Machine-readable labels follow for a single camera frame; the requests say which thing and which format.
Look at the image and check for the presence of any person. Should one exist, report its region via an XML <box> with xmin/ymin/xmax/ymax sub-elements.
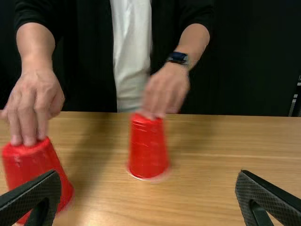
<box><xmin>0</xmin><ymin>0</ymin><xmax>216</xmax><ymax>147</ymax></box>

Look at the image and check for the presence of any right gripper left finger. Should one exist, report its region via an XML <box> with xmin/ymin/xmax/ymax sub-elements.
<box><xmin>0</xmin><ymin>169</ymin><xmax>62</xmax><ymax>226</ymax></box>

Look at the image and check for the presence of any red cup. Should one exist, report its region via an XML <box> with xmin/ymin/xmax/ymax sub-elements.
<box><xmin>1</xmin><ymin>136</ymin><xmax>75</xmax><ymax>226</ymax></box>
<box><xmin>127</xmin><ymin>112</ymin><xmax>172</xmax><ymax>181</ymax></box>

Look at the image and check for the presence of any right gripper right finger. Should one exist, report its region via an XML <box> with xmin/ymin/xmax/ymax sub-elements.
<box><xmin>235</xmin><ymin>169</ymin><xmax>301</xmax><ymax>226</ymax></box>

